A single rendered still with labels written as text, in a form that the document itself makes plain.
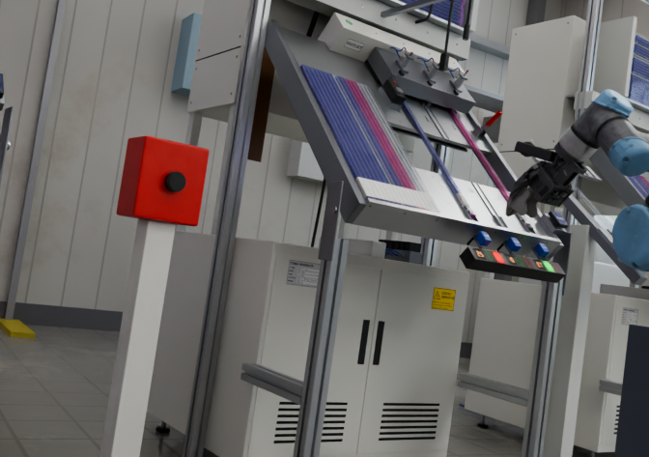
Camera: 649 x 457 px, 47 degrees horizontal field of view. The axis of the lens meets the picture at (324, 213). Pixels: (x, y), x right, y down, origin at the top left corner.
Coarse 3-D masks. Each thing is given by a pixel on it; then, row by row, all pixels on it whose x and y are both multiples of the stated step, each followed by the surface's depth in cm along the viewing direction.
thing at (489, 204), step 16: (432, 176) 189; (432, 192) 182; (448, 192) 187; (464, 192) 192; (480, 192) 197; (496, 192) 203; (448, 208) 181; (480, 208) 190; (496, 208) 196; (496, 224) 189; (512, 224) 193
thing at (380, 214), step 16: (368, 208) 160; (384, 208) 162; (400, 208) 164; (368, 224) 164; (384, 224) 166; (400, 224) 168; (416, 224) 170; (432, 224) 172; (448, 224) 174; (464, 224) 176; (480, 224) 179; (448, 240) 179; (464, 240) 181; (496, 240) 186; (528, 240) 190; (544, 240) 193; (528, 256) 196
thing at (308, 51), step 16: (288, 32) 205; (304, 48) 203; (320, 48) 209; (304, 64) 196; (320, 64) 201; (336, 64) 207; (352, 64) 213; (368, 80) 211; (384, 112) 201; (400, 112) 207; (416, 112) 213; (432, 112) 219; (400, 128) 201; (432, 128) 211; (448, 128) 217; (448, 144) 220; (464, 144) 215; (480, 144) 221
